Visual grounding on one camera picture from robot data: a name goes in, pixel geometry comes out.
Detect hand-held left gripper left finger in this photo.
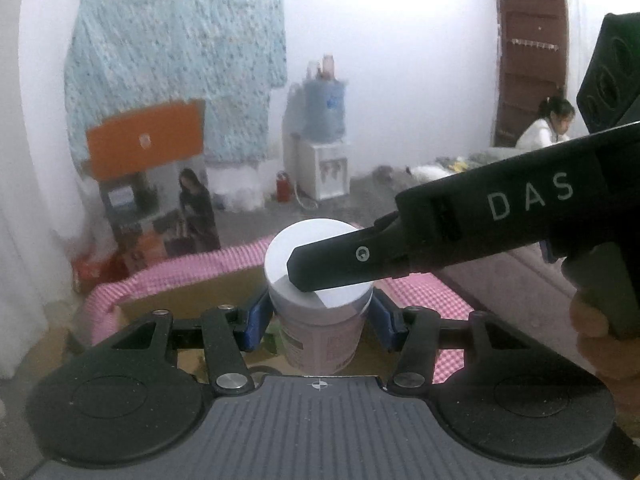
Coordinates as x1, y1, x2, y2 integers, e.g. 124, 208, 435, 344
95, 290, 274, 397

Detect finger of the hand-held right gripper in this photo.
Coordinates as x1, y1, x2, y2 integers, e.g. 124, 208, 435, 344
286, 212, 417, 294

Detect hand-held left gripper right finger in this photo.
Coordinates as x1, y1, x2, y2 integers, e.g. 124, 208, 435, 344
369, 290, 538, 392

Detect brown cardboard box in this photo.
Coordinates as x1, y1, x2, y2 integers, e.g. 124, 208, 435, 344
117, 265, 401, 386

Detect white supplement bottle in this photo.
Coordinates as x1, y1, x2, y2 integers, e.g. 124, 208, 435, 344
264, 218, 375, 376

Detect person's right hand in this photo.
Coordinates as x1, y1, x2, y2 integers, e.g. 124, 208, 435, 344
569, 290, 640, 423

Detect grey mattress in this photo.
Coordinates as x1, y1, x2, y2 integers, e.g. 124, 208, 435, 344
435, 247, 581, 322

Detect white green plush blanket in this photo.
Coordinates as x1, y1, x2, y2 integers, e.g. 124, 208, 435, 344
407, 152, 496, 182

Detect white water dispenser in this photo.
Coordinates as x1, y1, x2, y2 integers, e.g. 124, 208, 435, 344
282, 134, 351, 202

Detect white bags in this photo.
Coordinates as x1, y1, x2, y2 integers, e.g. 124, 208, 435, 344
212, 189, 266, 214

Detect printed appliance box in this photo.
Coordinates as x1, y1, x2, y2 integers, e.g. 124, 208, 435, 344
97, 155, 222, 267

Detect brown wooden door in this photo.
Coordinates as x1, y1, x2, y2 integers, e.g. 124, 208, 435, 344
494, 0, 571, 149

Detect red snack packet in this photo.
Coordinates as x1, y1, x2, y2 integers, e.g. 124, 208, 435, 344
72, 252, 127, 295

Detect orange box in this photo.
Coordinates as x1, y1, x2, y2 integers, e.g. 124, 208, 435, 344
85, 99, 207, 182

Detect white power cable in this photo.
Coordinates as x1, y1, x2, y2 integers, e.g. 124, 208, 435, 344
292, 182, 321, 211

